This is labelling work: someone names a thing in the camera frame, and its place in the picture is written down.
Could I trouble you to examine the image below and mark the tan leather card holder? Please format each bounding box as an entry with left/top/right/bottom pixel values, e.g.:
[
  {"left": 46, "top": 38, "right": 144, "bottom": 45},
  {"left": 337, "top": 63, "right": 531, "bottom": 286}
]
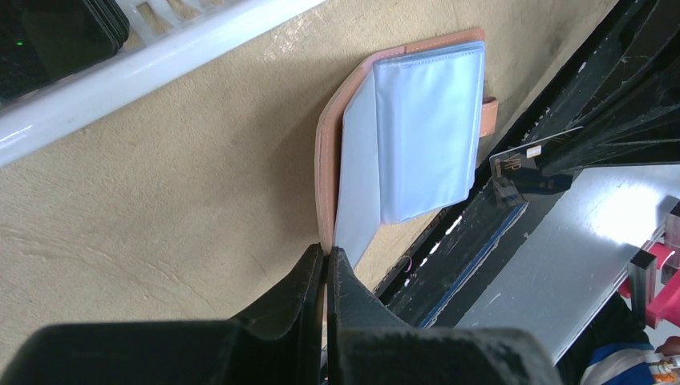
[{"left": 314, "top": 28, "right": 498, "bottom": 265}]

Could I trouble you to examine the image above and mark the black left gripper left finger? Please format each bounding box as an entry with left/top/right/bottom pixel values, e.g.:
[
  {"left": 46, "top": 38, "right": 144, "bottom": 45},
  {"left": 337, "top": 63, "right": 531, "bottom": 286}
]
[{"left": 1, "top": 244, "right": 325, "bottom": 384}]

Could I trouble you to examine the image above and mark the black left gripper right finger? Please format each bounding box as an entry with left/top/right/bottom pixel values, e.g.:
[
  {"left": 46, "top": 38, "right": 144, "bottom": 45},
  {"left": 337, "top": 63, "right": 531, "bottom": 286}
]
[{"left": 327, "top": 247, "right": 561, "bottom": 384}]

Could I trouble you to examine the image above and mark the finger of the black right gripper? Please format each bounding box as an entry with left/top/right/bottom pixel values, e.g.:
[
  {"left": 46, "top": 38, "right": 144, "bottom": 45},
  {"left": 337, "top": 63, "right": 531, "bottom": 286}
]
[
  {"left": 525, "top": 1, "right": 679, "bottom": 142},
  {"left": 541, "top": 79, "right": 679, "bottom": 176}
]

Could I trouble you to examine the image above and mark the black VIP card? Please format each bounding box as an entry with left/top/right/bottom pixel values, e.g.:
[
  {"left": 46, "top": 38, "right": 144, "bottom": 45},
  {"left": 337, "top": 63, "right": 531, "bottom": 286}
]
[{"left": 489, "top": 127, "right": 581, "bottom": 208}]

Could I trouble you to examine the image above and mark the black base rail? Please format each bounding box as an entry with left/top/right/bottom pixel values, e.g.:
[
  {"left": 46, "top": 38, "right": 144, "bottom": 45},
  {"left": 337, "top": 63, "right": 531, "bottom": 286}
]
[{"left": 374, "top": 0, "right": 638, "bottom": 330}]

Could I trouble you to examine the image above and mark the white plastic basket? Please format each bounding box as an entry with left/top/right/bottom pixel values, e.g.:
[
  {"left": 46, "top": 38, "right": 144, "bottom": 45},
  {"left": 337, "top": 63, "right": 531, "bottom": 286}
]
[{"left": 1, "top": 0, "right": 318, "bottom": 165}]

